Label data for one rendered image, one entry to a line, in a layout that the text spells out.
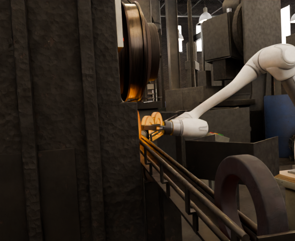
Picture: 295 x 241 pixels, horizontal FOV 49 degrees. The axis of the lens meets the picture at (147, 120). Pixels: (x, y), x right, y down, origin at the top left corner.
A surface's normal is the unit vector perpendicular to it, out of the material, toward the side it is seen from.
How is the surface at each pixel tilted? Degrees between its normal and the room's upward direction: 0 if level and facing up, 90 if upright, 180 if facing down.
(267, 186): 51
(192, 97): 90
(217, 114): 90
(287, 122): 90
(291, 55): 85
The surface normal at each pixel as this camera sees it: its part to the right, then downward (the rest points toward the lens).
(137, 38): 0.21, -0.06
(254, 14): 0.54, 0.01
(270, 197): 0.15, -0.47
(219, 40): -0.84, 0.11
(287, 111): -0.32, 0.07
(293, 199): -0.95, 0.07
